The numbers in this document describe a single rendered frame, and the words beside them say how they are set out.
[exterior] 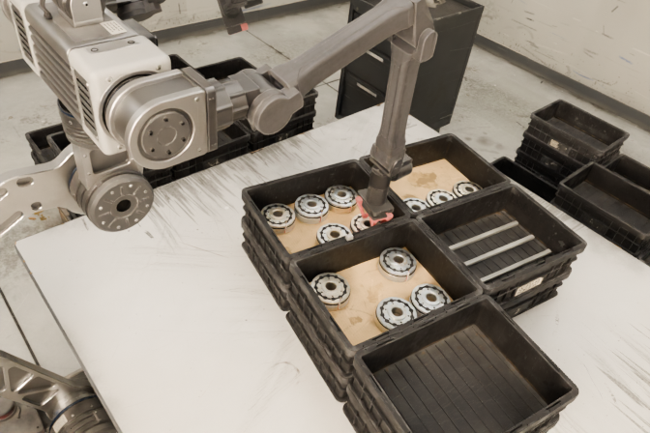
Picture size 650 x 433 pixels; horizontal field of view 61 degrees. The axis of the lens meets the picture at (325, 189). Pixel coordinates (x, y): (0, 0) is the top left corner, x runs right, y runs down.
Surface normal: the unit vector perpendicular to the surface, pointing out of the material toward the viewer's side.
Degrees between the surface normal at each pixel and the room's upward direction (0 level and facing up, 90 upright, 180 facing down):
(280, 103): 95
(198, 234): 0
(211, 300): 0
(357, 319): 0
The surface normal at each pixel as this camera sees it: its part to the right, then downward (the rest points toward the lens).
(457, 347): 0.11, -0.77
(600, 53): -0.76, 0.35
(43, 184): 0.65, 0.54
